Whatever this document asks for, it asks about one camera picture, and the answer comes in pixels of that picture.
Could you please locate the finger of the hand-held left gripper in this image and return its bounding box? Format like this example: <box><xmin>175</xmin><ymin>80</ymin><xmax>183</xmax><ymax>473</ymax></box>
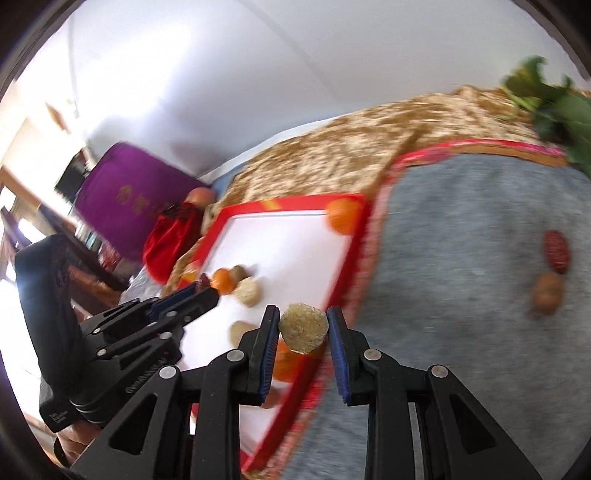
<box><xmin>92</xmin><ymin>287</ymin><xmax>221</xmax><ymax>370</ymax></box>
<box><xmin>79</xmin><ymin>281</ymin><xmax>198</xmax><ymax>341</ymax></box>

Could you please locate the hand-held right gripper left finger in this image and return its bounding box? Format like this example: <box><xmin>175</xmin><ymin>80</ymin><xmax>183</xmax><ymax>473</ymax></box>
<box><xmin>69</xmin><ymin>305</ymin><xmax>281</xmax><ymax>480</ymax></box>

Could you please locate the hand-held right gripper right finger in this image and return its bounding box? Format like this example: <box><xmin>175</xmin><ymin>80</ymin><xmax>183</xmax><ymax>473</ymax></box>
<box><xmin>326</xmin><ymin>305</ymin><xmax>543</xmax><ymax>480</ymax></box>

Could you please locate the orange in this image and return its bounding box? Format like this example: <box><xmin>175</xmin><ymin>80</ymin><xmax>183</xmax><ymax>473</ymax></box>
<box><xmin>325</xmin><ymin>198</ymin><xmax>363</xmax><ymax>234</ymax></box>
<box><xmin>273</xmin><ymin>339</ymin><xmax>324</xmax><ymax>383</ymax></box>
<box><xmin>210</xmin><ymin>269</ymin><xmax>237</xmax><ymax>296</ymax></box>

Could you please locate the pale yam chunk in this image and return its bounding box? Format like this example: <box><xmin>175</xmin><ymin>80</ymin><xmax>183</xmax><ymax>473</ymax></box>
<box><xmin>229</xmin><ymin>320</ymin><xmax>257</xmax><ymax>348</ymax></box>
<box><xmin>235</xmin><ymin>277</ymin><xmax>262</xmax><ymax>308</ymax></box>
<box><xmin>278</xmin><ymin>302</ymin><xmax>330</xmax><ymax>355</ymax></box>

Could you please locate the red-framed white tray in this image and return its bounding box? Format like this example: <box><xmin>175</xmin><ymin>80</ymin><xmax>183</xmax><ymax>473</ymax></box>
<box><xmin>165</xmin><ymin>194</ymin><xmax>372</xmax><ymax>472</ymax></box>

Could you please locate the person's left hand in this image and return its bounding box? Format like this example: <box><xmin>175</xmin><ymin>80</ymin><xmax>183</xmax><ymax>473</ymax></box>
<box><xmin>54</xmin><ymin>415</ymin><xmax>109</xmax><ymax>468</ymax></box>

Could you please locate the red cloth bag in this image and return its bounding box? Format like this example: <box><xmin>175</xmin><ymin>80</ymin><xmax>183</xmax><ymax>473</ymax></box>
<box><xmin>142</xmin><ymin>200</ymin><xmax>204</xmax><ymax>283</ymax></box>

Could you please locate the grey mat with red border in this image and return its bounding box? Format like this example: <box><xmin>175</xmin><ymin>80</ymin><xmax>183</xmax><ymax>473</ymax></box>
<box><xmin>240</xmin><ymin>141</ymin><xmax>591</xmax><ymax>480</ymax></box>

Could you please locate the apple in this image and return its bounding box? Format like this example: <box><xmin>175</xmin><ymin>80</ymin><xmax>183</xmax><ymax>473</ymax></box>
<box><xmin>187</xmin><ymin>187</ymin><xmax>217</xmax><ymax>208</ymax></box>

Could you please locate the purple box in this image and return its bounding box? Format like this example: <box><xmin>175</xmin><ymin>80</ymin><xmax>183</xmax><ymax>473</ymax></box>
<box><xmin>74</xmin><ymin>142</ymin><xmax>204</xmax><ymax>261</ymax></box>

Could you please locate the black box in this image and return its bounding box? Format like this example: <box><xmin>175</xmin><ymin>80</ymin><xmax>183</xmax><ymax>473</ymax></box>
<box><xmin>54</xmin><ymin>150</ymin><xmax>90</xmax><ymax>201</ymax></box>

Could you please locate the brown furry blanket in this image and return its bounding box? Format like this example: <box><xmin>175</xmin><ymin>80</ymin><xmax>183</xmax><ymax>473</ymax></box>
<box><xmin>166</xmin><ymin>85</ymin><xmax>591</xmax><ymax>305</ymax></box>

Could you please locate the green leafy vegetable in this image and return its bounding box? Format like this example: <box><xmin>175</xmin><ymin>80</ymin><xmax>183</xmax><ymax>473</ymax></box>
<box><xmin>501</xmin><ymin>55</ymin><xmax>591</xmax><ymax>176</ymax></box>

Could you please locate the tan wall fixture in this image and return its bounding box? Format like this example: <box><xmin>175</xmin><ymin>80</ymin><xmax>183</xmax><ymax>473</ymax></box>
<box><xmin>45</xmin><ymin>102</ymin><xmax>65</xmax><ymax>131</ymax></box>

